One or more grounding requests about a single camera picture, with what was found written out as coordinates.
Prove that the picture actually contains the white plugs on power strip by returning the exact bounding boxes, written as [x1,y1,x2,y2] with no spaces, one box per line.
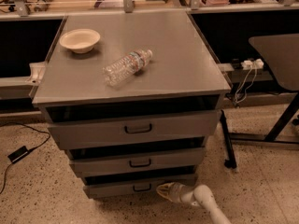
[241,59,263,70]

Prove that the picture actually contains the grey drawer cabinet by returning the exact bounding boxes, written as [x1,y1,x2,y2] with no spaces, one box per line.
[34,11,230,186]

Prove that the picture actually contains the grey top drawer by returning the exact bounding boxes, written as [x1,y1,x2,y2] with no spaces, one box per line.
[49,110,221,150]

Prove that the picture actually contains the white paper bowl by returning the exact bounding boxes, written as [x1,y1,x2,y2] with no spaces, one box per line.
[59,29,101,54]

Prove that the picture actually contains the clear plastic water bottle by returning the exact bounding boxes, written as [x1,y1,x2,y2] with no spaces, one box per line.
[103,49,153,87]

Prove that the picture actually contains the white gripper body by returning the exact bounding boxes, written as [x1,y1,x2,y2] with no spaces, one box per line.
[173,183,195,204]

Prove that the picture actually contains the black power adapter with cable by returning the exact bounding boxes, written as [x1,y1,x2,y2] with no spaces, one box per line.
[0,122,51,194]

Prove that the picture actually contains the black tool on shelf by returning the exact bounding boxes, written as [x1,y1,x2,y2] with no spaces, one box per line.
[34,0,53,12]

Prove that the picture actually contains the black table leg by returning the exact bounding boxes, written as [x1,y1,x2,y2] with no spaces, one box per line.
[220,111,237,169]

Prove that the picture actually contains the grey middle drawer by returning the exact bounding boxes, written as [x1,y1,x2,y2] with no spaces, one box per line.
[69,147,206,177]

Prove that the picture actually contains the grey drawer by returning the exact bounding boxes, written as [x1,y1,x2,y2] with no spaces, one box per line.
[83,174,197,199]
[49,110,221,150]
[69,147,206,177]

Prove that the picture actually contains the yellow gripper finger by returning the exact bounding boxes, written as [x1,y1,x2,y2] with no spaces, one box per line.
[156,182,178,202]

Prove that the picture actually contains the dark side table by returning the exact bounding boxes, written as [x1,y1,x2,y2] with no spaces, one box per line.
[230,34,299,147]

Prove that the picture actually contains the grey bottom drawer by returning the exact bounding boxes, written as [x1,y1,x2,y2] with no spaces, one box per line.
[83,174,197,199]

